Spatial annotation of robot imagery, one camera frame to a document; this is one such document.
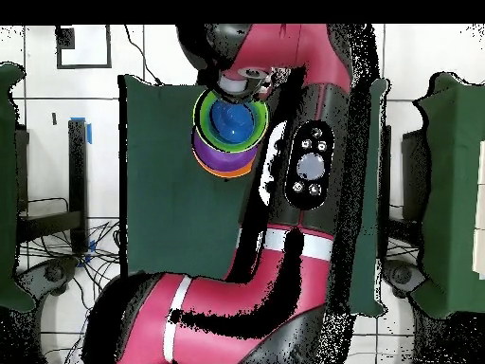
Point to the large orange bowl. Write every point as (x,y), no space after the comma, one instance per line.
(227,173)

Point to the purple bowl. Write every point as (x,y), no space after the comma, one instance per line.
(219,159)

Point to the light blue bowl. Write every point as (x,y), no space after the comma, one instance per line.
(258,125)

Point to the dark blue bowl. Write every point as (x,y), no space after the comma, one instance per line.
(232,123)

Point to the light green bowl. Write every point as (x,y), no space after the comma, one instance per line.
(201,121)

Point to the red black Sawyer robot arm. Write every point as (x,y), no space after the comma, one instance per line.
(246,295)

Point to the dark green tablecloth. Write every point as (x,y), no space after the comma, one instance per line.
(170,208)

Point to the green cloth side table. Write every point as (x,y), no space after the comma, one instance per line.
(7,151)
(454,189)

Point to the white boxes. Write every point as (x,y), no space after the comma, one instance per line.
(480,208)

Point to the black square frame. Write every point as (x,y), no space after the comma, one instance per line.
(65,38)

